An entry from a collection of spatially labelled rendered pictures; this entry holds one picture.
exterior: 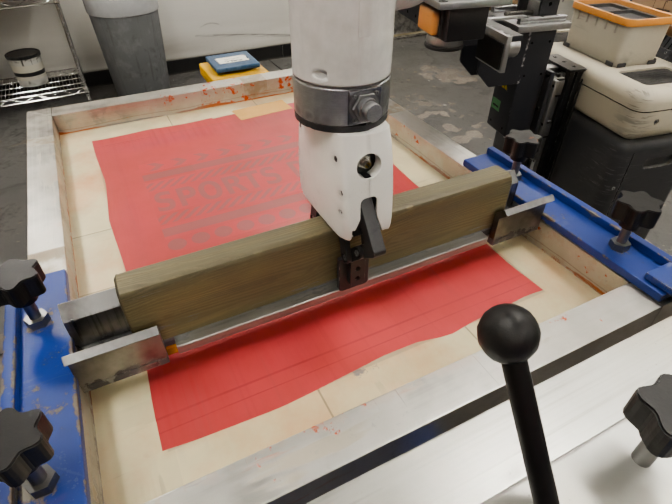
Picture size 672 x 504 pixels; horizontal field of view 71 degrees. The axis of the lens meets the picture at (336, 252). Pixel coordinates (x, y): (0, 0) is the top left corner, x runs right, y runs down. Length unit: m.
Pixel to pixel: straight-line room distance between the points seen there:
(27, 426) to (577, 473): 0.31
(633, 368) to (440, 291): 0.21
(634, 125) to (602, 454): 1.13
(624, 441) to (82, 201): 0.67
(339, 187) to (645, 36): 1.20
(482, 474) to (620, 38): 1.27
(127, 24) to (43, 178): 2.86
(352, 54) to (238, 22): 3.94
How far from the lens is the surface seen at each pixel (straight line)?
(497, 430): 0.34
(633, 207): 0.55
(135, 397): 0.47
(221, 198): 0.69
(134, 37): 3.59
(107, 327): 0.48
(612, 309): 0.53
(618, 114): 1.39
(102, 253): 0.64
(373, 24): 0.35
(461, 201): 0.51
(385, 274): 0.49
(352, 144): 0.36
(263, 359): 0.47
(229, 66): 1.15
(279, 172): 0.74
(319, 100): 0.36
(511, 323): 0.22
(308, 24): 0.35
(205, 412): 0.44
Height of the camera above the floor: 1.32
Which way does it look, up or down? 40 degrees down
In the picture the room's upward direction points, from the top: straight up
